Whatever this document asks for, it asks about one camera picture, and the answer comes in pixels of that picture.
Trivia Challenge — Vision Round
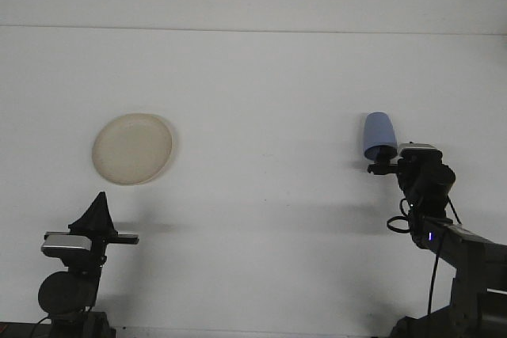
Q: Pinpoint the pale blue cup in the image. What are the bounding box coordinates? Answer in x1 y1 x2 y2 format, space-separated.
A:
362 111 398 161

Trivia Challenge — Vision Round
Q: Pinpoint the pale round plate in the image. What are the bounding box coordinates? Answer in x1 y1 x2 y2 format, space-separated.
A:
91 112 179 187

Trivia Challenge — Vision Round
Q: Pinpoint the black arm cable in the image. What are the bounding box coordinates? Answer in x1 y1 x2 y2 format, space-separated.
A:
32 315 55 338
387 197 463 316

